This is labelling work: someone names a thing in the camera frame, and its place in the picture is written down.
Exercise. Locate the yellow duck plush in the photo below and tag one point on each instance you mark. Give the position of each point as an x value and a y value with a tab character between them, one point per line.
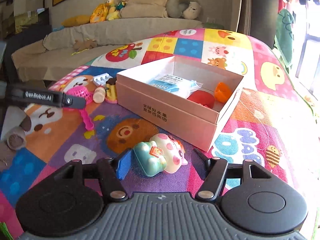
113	13

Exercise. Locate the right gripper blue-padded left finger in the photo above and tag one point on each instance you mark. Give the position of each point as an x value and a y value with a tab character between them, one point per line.
111	172

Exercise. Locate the pink pig toy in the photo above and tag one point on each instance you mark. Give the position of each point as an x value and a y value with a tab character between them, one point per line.
173	151

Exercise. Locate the orange toy strainer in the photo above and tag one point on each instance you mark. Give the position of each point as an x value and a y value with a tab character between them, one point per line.
222	92

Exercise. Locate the green hanging towel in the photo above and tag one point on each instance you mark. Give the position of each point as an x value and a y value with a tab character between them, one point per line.
284	37

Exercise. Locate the colourful cartoon play mat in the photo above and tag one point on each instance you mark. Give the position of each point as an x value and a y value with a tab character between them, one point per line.
265	120

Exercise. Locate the pink cardboard box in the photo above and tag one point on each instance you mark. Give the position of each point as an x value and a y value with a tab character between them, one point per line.
192	122

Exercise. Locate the white battery charger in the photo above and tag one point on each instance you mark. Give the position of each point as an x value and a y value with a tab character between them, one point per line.
100	80

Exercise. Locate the left gloved hand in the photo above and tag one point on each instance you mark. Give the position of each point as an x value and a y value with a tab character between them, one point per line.
14	125

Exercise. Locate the yellow pillow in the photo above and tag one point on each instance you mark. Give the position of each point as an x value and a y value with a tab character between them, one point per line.
76	21

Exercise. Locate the white bear plush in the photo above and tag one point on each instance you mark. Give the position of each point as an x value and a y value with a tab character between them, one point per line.
192	12

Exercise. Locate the blue white wipes packet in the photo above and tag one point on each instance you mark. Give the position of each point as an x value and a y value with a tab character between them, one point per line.
175	85

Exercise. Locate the teal lucky bag toy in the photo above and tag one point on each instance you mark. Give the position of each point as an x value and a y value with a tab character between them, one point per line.
150	158

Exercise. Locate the brown plush toy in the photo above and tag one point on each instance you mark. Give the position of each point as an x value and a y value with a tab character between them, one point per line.
84	45

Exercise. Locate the small white drink bottle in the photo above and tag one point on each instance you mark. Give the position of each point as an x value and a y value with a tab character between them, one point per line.
99	94

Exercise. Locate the pink toy basket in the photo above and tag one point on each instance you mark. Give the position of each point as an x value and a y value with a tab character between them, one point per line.
81	91

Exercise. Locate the pink toy spoon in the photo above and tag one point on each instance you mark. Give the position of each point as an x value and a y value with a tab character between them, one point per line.
89	126

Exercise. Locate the grey neck pillow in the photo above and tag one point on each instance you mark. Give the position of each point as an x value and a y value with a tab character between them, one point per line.
175	8

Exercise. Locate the beige sofa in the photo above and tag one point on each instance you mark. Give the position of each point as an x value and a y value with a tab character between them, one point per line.
60	52

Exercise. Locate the beige folded blanket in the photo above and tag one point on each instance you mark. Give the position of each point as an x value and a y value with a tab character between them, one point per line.
144	9

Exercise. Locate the chocolate pudding toy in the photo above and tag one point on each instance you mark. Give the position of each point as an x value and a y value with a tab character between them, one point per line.
111	92

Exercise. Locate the red round lid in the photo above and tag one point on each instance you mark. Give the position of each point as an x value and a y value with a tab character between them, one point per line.
201	97

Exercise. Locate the yellow orange cushion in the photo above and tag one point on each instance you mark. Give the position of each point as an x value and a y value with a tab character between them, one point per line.
99	14

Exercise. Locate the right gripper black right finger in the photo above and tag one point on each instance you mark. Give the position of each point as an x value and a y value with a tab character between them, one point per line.
214	182

